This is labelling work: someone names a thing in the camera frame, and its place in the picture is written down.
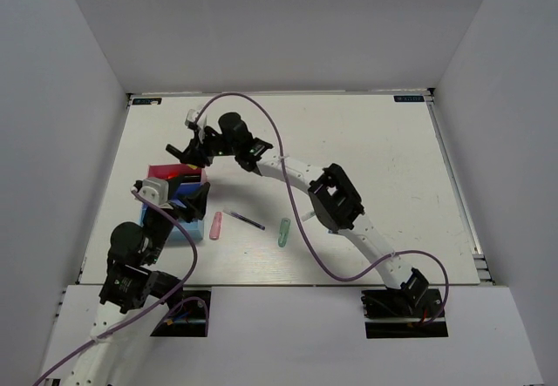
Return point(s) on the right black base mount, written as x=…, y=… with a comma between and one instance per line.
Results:
x=388, y=316

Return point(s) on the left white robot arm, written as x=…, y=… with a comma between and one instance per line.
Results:
x=136, y=301

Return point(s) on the purple ink pen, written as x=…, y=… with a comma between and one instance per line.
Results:
x=244, y=219

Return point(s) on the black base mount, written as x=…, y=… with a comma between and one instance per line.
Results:
x=388, y=316
x=187, y=316

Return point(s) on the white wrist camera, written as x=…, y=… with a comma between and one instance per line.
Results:
x=196, y=121
x=152, y=190

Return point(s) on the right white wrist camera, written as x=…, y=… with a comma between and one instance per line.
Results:
x=196, y=121

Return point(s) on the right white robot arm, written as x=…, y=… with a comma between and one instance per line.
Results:
x=335, y=201

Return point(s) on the green ink clear pen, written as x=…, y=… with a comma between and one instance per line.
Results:
x=307, y=216

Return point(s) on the left table corner label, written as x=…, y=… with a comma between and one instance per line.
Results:
x=146, y=101

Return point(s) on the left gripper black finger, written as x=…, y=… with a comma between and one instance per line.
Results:
x=195, y=203
x=174, y=184

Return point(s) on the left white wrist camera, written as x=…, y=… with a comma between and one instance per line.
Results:
x=152, y=190

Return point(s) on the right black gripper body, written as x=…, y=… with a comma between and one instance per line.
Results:
x=214, y=145

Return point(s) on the pink eraser stick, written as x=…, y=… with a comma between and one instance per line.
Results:
x=215, y=229

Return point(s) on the pink blue tiered organizer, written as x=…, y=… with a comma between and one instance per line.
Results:
x=195, y=228

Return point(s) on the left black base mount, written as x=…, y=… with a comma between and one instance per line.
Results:
x=187, y=316

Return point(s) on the green cap black highlighter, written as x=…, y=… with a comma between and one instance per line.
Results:
x=191, y=178

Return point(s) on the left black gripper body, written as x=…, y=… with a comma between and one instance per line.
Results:
x=161, y=226

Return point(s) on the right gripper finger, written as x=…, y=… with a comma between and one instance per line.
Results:
x=196, y=156
x=176, y=152

